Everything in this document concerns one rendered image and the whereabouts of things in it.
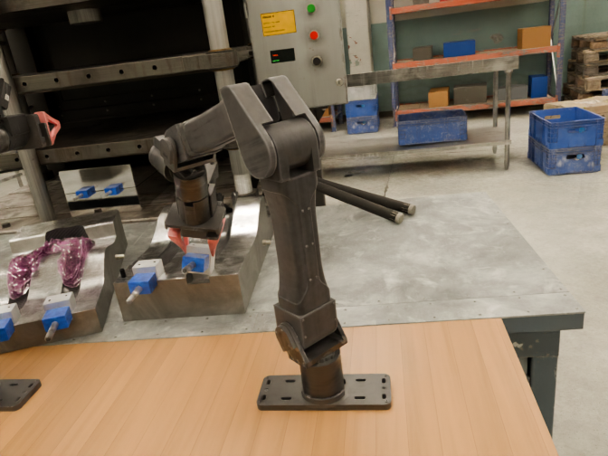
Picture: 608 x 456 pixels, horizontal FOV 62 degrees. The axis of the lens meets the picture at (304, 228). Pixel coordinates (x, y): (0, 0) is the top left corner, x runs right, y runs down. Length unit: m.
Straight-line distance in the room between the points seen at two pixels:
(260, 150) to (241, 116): 0.05
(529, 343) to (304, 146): 0.64
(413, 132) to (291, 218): 4.08
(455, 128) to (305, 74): 3.09
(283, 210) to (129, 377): 0.45
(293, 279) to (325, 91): 1.14
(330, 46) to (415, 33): 5.84
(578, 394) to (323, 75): 1.43
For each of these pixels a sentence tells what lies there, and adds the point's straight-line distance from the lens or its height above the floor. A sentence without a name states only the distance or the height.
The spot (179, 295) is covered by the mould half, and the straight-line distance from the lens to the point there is 1.06.
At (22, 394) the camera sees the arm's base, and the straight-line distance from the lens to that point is 1.01.
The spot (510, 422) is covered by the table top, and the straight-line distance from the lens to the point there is 0.77.
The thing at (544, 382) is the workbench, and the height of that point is 0.61.
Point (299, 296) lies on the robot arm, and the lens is 0.70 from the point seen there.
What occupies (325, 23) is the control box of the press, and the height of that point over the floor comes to 1.33.
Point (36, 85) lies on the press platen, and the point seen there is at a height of 1.26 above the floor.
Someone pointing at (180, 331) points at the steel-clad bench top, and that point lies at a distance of 1.04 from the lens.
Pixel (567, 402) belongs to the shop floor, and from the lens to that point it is 2.10.
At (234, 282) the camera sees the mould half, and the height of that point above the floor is 0.87.
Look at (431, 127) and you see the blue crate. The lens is 4.70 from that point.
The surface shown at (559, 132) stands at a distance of 4.48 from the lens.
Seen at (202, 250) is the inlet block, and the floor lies 0.94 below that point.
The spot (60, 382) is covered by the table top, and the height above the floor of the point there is 0.80.
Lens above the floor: 1.31
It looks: 21 degrees down
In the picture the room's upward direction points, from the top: 7 degrees counter-clockwise
